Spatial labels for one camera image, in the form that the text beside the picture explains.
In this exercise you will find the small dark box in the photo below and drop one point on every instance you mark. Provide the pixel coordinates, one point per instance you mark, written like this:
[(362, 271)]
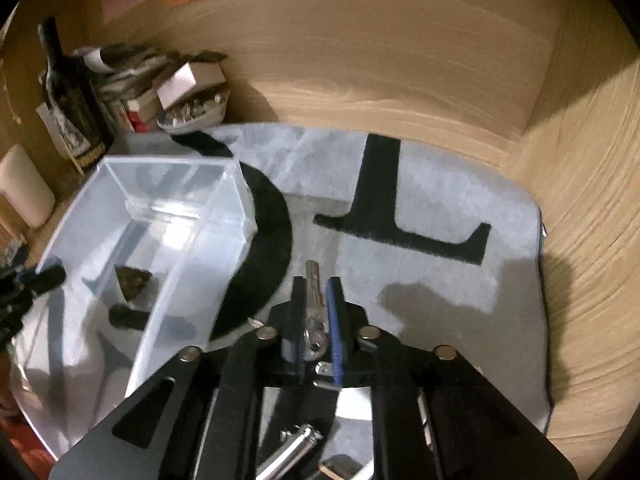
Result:
[(342, 467)]

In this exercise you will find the silver metal key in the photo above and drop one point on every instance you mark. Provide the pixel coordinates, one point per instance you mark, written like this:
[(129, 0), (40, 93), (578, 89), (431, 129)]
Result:
[(313, 305)]

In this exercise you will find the small cardboard box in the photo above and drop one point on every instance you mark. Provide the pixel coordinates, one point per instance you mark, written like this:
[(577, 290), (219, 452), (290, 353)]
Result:
[(192, 79)]

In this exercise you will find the clear plastic container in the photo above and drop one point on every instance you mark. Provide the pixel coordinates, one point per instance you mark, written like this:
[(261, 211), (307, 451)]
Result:
[(90, 220)]

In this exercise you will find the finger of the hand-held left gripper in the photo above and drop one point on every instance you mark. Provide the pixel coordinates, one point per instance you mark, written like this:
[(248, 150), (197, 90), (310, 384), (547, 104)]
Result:
[(127, 319), (49, 279)]

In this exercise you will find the white bowl with small bits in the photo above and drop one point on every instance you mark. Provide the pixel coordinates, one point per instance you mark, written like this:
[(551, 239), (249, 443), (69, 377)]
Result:
[(190, 116)]

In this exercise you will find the grey mat with black letters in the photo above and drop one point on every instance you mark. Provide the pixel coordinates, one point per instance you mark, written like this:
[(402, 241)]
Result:
[(440, 200)]

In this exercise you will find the pile of papers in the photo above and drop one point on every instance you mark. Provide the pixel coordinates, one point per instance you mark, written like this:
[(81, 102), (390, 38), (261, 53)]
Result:
[(122, 67)]

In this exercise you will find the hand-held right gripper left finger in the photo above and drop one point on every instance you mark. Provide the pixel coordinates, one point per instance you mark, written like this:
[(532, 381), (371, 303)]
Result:
[(298, 317)]

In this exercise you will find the dark wine bottle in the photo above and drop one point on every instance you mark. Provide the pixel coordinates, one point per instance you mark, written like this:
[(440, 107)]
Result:
[(67, 105)]

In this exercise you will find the dark brown rough lump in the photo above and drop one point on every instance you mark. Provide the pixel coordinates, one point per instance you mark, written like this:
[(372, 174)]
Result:
[(132, 284)]

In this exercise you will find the silver metal tool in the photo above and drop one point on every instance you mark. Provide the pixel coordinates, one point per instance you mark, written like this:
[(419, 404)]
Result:
[(290, 450)]

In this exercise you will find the white cylindrical jar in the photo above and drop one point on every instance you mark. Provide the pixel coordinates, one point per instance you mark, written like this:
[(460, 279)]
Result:
[(25, 187)]

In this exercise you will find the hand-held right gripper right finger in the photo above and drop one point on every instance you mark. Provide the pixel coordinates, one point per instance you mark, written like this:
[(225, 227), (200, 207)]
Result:
[(332, 322)]

